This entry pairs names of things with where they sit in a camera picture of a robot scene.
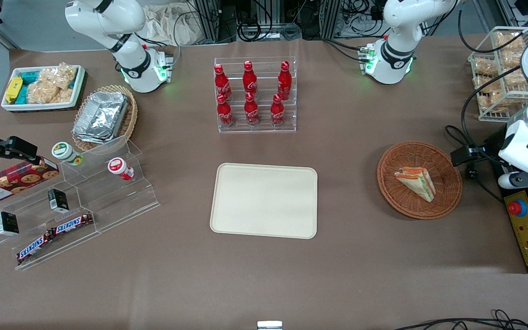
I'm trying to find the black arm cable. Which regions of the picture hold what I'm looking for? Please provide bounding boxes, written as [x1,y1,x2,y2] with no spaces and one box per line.
[457,8,528,54]

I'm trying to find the small black white box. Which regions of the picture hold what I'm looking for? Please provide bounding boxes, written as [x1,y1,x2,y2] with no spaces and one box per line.
[0,211,20,237]
[47,188,69,213]

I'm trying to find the crumpled white cloth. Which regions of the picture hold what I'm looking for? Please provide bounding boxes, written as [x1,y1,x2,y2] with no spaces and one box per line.
[144,4,199,47]

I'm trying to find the clear bag rice crackers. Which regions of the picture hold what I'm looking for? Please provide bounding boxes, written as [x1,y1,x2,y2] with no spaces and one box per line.
[27,63,78,104]

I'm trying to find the red tartan cookie box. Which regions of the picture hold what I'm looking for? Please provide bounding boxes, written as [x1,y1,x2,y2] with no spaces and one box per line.
[0,156,60,206]

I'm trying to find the green lid white cup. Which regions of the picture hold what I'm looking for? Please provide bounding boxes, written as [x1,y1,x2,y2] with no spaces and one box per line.
[51,142,84,166]

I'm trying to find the white wire basket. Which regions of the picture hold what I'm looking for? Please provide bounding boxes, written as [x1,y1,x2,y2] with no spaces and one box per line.
[467,26,528,122]

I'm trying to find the stacked aluminium foil containers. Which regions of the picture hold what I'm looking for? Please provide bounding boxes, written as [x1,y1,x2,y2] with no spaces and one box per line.
[72,91,130,144]

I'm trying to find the red cola bottle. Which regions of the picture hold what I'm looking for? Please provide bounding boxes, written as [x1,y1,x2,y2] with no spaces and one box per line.
[242,60,259,97]
[214,64,232,101]
[244,92,260,127]
[216,93,235,128]
[277,60,292,99]
[270,93,286,127]

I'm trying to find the beige plastic tray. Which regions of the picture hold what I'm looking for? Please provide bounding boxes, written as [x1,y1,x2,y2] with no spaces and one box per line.
[209,162,319,240]

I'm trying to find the Snickers chocolate bar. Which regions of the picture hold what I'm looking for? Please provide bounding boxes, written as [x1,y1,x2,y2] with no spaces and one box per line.
[16,230,55,264]
[52,212,94,236]

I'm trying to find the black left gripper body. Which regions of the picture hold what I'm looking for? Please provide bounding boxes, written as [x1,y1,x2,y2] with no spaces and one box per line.
[450,145,494,168]

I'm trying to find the triangular sandwich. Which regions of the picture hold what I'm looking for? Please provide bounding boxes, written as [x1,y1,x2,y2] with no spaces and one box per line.
[394,167,436,203]

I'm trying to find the white rectangular snack bin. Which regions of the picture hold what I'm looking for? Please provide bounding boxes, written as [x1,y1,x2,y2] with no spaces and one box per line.
[1,65,86,112]

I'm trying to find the oval light wicker basket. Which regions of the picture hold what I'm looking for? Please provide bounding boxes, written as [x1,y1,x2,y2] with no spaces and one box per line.
[71,85,138,152]

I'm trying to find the bagged rice cracker snack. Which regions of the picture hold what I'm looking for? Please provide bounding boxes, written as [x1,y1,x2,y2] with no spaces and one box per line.
[494,31,526,51]
[477,88,528,113]
[472,50,528,88]

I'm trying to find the clear acrylic bottle rack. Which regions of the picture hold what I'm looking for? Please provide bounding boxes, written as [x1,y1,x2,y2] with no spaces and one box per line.
[214,56,297,134]

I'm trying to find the red emergency stop button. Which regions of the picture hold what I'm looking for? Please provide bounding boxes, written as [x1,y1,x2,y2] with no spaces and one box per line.
[507,200,528,217]

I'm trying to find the aluminium frame post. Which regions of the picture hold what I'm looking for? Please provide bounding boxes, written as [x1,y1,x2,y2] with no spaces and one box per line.
[192,0,238,44]
[320,0,343,40]

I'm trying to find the yellow snack pack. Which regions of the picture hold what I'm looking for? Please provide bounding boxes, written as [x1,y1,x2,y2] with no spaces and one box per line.
[5,77,23,104]

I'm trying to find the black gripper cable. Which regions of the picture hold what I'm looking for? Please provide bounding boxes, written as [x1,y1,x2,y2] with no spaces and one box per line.
[444,66,522,203]

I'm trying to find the red lid white cup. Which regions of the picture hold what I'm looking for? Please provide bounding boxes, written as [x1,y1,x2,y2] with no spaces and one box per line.
[107,157,135,181]

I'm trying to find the round brown wicker basket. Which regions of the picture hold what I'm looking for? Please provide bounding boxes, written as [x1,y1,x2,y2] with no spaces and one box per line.
[377,141,463,220]

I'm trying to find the black floor cable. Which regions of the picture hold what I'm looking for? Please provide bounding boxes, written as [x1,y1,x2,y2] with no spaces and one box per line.
[391,309,528,330]

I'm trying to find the teal snack pack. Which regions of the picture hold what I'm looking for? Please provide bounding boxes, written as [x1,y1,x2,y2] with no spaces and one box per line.
[16,70,41,105]

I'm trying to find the clear acrylic stepped shelf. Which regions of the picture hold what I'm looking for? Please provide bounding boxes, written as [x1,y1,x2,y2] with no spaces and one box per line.
[0,135,160,271]

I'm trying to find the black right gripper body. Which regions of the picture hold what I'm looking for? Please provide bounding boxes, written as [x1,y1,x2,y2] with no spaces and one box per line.
[0,136,39,162]

